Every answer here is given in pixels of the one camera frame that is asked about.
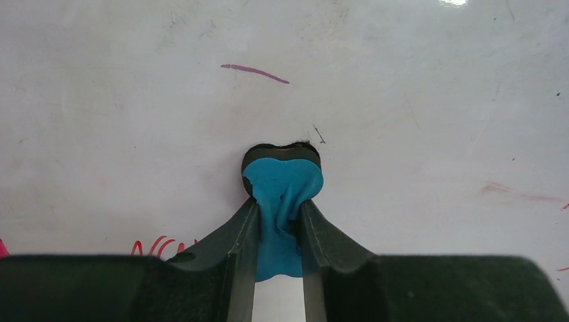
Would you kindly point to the pink framed whiteboard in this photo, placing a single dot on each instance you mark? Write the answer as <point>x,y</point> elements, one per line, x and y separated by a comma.
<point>442,125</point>

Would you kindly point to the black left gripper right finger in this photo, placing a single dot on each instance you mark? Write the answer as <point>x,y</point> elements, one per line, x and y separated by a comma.
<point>339,275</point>

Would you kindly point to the blue whiteboard eraser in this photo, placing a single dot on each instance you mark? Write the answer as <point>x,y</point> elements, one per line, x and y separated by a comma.
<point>281,179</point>

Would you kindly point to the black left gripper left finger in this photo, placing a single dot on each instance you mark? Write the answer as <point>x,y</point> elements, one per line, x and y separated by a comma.
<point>216,276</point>

